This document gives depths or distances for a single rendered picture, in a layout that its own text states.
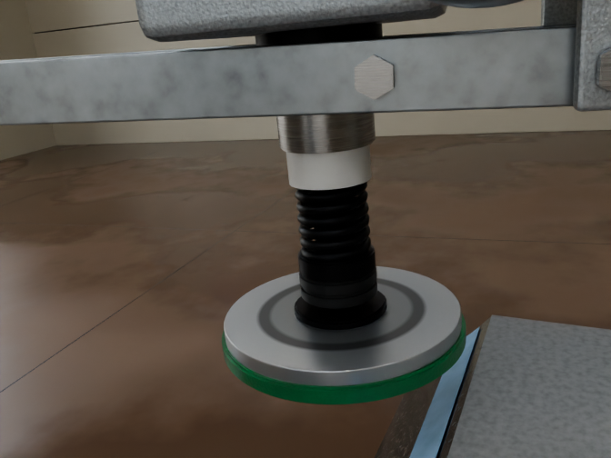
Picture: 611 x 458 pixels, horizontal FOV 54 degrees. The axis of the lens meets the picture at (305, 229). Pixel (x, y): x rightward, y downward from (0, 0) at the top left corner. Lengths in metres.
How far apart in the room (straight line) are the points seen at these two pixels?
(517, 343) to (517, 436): 0.14
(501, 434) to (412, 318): 0.12
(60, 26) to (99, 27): 0.62
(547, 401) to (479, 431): 0.07
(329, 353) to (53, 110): 0.29
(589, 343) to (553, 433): 0.15
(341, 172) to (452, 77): 0.11
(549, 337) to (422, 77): 0.31
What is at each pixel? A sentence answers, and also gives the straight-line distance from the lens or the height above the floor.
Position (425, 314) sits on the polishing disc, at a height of 0.88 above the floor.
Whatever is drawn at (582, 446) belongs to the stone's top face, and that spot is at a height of 0.82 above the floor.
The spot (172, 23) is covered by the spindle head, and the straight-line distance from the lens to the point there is 0.41.
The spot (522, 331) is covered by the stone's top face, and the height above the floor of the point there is 0.82.
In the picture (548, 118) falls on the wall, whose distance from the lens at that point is 6.52.
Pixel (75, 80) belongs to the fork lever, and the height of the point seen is 1.10.
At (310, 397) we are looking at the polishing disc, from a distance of 0.47.
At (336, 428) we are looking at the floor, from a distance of 1.88.
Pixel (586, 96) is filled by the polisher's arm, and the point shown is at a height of 1.07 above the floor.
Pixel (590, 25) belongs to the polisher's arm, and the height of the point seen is 1.11.
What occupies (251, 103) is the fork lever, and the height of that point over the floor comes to 1.08.
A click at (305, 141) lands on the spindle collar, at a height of 1.04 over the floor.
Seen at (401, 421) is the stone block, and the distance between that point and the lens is 0.62.
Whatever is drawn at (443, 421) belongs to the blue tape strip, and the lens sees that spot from 0.53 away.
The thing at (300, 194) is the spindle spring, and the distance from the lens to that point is 0.50.
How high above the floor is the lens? 1.12
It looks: 18 degrees down
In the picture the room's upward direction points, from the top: 5 degrees counter-clockwise
